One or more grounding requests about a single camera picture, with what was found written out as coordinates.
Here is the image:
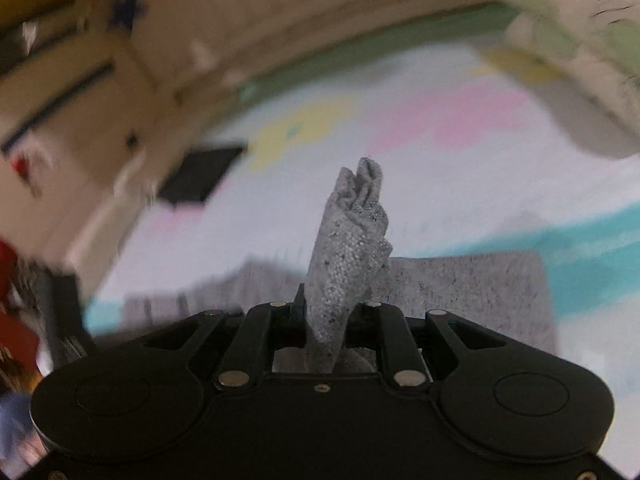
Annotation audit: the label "grey pants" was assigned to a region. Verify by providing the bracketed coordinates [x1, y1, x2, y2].
[122, 157, 559, 377]

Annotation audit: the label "black folded cloth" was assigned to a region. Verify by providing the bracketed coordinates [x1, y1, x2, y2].
[157, 145, 249, 206]

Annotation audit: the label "red cloth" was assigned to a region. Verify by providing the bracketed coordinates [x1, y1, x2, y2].
[0, 239, 45, 377]

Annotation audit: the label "beige cabinet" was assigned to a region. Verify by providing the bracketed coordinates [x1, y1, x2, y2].
[0, 34, 157, 198]

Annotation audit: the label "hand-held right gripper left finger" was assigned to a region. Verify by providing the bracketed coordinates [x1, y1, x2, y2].
[142, 283, 307, 391]

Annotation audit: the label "wooden bed frame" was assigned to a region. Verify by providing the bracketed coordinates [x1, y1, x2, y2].
[80, 0, 503, 128]

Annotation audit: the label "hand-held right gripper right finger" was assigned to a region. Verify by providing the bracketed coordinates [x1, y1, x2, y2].
[347, 301, 507, 391]

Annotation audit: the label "folded printed quilt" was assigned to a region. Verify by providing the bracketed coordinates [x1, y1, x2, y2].
[476, 0, 640, 162]

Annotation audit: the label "pastel printed bed sheet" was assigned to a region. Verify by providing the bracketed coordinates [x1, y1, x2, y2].
[82, 2, 640, 398]

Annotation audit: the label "blue star sticker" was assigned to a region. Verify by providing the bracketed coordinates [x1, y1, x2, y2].
[106, 0, 152, 32]

